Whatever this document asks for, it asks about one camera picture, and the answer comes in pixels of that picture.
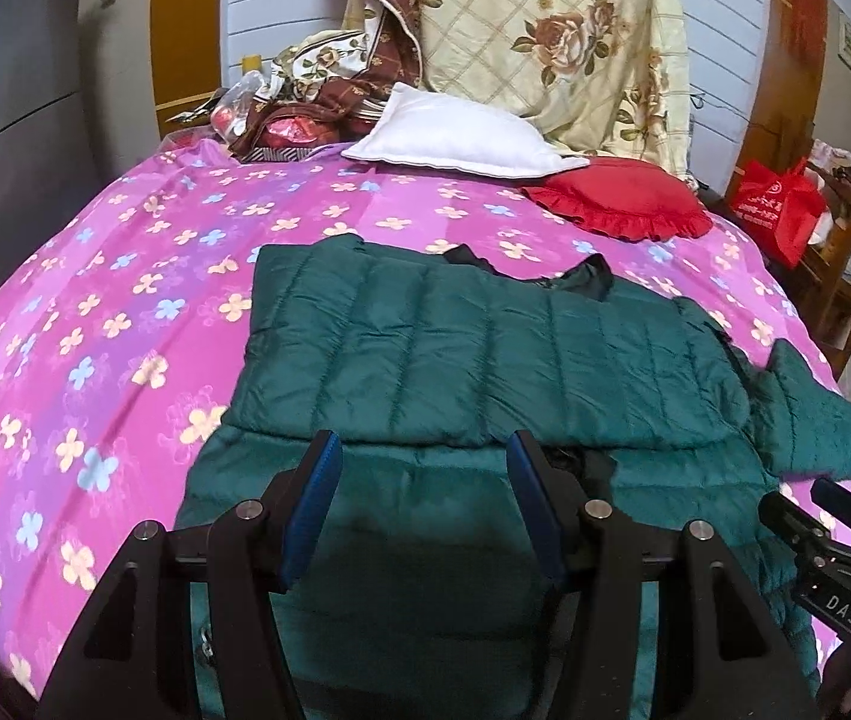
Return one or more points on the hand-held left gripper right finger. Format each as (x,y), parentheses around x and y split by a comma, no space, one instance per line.
(527,474)

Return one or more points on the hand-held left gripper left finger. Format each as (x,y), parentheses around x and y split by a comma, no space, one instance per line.
(322,474)

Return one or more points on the dark green down jacket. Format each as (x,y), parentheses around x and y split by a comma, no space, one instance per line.
(470,345)

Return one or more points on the pink floral bed sheet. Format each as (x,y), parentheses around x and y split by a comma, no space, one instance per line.
(110,315)

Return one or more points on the red ruffled cushion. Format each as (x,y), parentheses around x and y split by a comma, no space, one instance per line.
(617,199)

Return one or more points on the red shopping bag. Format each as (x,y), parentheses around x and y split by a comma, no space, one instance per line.
(774,202)

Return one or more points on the shiny red packet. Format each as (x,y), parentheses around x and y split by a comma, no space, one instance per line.
(287,133)

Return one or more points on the white pillow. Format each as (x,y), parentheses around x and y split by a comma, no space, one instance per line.
(448,131)

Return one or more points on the clear plastic bag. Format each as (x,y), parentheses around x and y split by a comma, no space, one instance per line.
(242,105)

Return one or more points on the cream satin floral cloth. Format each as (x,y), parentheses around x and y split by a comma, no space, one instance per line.
(317,64)

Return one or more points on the cream rose-print quilt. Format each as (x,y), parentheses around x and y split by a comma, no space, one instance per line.
(545,37)

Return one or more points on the brown floral blanket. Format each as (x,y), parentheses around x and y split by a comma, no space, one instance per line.
(388,15)

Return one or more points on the orange wooden door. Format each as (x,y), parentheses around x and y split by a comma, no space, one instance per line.
(185,30)

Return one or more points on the grey refrigerator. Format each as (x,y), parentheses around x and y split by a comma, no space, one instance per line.
(13,75)

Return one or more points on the brown wooden door frame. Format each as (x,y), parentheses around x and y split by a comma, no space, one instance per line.
(789,82)

